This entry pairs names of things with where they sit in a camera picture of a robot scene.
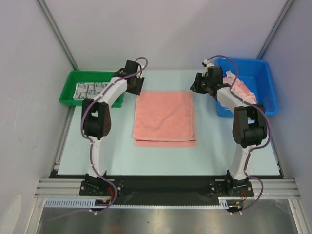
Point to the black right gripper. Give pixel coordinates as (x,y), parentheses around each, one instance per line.
(196,83)

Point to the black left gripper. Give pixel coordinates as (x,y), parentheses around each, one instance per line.
(137,90)

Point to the blue white patterned towel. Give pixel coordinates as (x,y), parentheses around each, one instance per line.
(88,90)

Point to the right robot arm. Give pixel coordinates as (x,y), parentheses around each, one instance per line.
(251,128)

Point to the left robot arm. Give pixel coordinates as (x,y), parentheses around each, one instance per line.
(96,120)

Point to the light pink towel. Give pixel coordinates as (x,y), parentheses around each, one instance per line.
(241,90)

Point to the blue plastic bin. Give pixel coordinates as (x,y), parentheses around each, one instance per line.
(256,75)

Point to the green plastic tray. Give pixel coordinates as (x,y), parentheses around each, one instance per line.
(66,96)

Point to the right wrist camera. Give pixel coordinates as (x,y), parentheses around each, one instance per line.
(206,64)

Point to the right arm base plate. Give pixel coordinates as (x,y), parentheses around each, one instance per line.
(227,188)

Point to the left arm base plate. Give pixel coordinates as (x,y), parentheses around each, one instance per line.
(95,186)

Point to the grey cable duct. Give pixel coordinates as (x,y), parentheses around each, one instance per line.
(100,203)

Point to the right aluminium corner post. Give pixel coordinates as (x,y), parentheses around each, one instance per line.
(274,29)

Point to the aluminium corner post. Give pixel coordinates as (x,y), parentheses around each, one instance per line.
(274,29)
(56,32)

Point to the left aluminium corner post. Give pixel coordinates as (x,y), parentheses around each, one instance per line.
(56,32)

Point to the aluminium front rail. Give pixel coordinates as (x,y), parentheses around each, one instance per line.
(271,189)

